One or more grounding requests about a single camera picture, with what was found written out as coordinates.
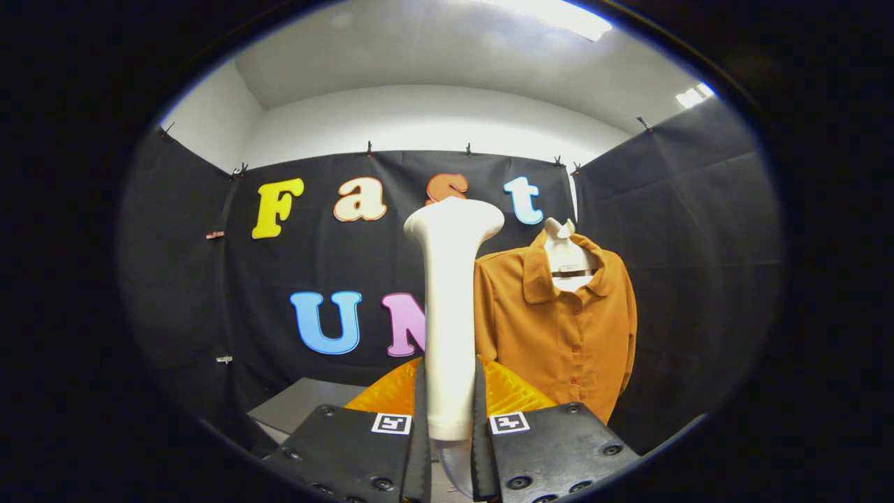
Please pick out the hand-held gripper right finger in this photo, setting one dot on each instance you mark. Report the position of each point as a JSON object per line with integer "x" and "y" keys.
{"x": 479, "y": 447}

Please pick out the grey cabinet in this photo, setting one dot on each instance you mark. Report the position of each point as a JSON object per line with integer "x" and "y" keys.
{"x": 307, "y": 405}

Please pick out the white garment steamer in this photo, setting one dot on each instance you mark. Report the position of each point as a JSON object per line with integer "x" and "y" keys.
{"x": 450, "y": 314}

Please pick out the orange button shirt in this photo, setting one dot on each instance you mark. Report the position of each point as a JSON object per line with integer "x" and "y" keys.
{"x": 559, "y": 335}

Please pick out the long ceiling light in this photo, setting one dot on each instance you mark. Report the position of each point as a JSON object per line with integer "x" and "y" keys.
{"x": 559, "y": 15}

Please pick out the small ceiling light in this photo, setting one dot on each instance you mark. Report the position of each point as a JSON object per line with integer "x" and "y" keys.
{"x": 695, "y": 96}

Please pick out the white clothes hanger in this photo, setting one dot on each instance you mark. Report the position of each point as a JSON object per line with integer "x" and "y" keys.
{"x": 569, "y": 258}

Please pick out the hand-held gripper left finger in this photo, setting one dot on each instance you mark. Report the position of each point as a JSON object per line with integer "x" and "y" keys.
{"x": 422, "y": 447}

